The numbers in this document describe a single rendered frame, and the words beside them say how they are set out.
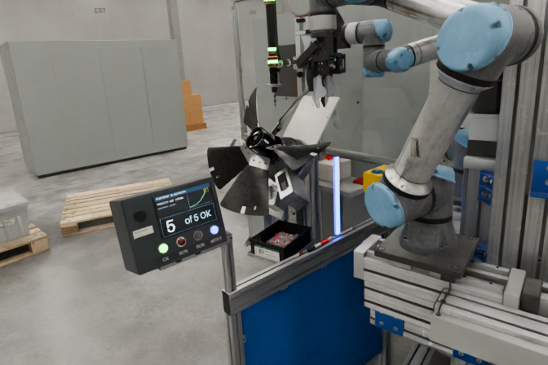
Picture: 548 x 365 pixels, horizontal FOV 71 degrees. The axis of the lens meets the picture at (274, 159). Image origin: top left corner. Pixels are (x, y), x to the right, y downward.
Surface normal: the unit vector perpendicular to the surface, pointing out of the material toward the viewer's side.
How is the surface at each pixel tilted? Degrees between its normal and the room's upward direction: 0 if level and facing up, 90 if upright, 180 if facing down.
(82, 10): 90
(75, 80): 90
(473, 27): 83
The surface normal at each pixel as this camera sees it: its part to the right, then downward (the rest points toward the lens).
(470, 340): -0.61, 0.23
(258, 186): 0.08, -0.46
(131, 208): 0.61, -0.10
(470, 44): -0.80, 0.07
